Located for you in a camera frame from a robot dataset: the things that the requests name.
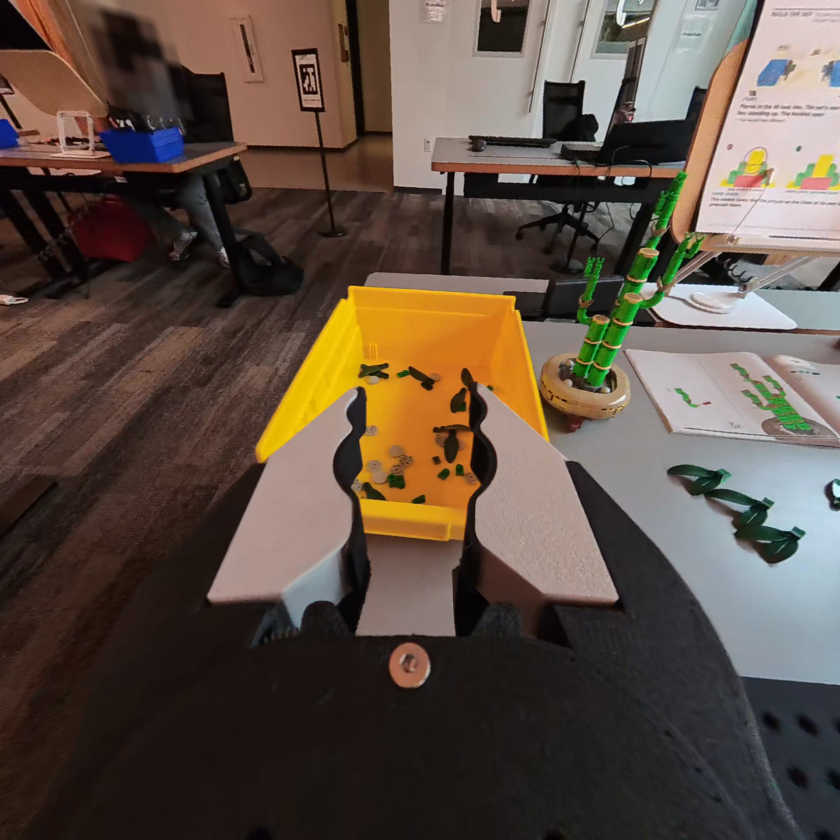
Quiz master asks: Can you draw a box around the black perforated panel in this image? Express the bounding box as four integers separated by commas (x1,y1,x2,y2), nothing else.
742,676,840,840

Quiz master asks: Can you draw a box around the black mesh office chair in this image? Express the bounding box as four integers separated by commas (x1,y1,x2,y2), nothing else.
515,79,601,275

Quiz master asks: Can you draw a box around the printed instruction sheet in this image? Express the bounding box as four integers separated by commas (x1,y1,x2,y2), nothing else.
694,0,840,240

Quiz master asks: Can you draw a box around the white door with window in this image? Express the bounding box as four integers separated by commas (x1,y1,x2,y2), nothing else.
453,0,551,142

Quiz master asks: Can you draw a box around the black backpack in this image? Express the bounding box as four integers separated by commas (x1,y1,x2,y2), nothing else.
233,230,304,296

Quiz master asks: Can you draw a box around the wooden stand board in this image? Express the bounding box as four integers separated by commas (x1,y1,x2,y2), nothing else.
669,36,840,258

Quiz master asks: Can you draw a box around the black sign stand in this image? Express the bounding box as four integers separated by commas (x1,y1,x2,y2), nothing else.
290,47,349,238

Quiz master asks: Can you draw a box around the black laptop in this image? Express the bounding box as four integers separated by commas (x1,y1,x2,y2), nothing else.
561,118,690,165

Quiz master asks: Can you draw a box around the wood-edged desk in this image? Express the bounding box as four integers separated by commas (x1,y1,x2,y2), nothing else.
0,141,249,309

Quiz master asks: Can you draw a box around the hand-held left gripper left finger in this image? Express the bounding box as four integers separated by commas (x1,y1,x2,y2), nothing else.
207,387,371,636

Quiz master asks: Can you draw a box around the pile of small lego pieces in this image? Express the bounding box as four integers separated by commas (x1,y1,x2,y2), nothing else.
351,361,483,506

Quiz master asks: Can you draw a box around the green lego bamboo model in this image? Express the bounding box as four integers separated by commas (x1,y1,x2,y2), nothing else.
539,171,706,431

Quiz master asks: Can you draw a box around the green lego leaf assembly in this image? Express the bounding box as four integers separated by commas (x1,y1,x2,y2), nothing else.
667,463,731,497
709,489,777,531
734,521,807,565

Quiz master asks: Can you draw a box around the grey-topped desk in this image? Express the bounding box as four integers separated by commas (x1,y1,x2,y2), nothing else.
431,136,686,275

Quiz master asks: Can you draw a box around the clear acrylic box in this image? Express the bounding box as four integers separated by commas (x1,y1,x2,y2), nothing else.
51,110,111,158

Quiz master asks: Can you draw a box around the black box device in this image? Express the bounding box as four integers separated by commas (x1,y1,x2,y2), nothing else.
504,274,626,322

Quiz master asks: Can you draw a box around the lego instruction booklet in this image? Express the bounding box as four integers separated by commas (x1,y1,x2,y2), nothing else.
625,349,840,448

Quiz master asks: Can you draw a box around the yellow plastic bin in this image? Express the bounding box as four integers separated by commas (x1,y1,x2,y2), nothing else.
255,285,551,542

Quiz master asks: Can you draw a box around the red bag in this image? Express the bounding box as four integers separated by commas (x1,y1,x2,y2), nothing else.
69,197,155,263

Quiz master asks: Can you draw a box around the curved wooden board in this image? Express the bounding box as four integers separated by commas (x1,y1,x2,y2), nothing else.
0,49,109,119

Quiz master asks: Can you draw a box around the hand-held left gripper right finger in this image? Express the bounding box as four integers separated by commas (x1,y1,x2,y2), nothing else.
453,382,619,636

